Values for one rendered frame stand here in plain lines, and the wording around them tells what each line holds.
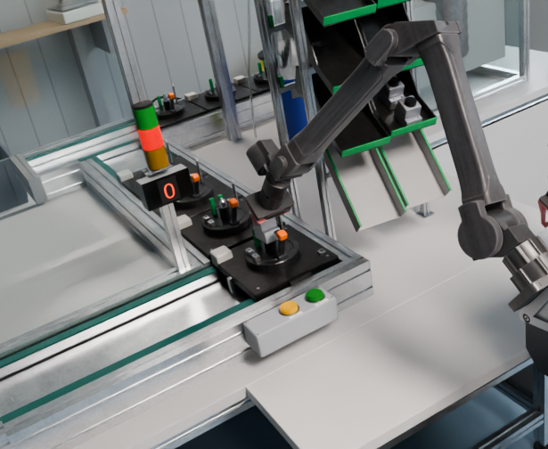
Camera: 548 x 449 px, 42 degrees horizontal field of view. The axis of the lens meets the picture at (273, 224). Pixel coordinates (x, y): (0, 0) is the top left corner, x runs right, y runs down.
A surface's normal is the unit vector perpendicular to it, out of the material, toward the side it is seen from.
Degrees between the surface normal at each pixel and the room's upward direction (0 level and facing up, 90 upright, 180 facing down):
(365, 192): 45
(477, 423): 0
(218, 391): 0
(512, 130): 90
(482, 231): 73
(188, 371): 90
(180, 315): 0
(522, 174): 90
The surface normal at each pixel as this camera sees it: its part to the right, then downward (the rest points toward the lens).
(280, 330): 0.50, 0.33
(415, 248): -0.17, -0.87
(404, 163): 0.12, -0.34
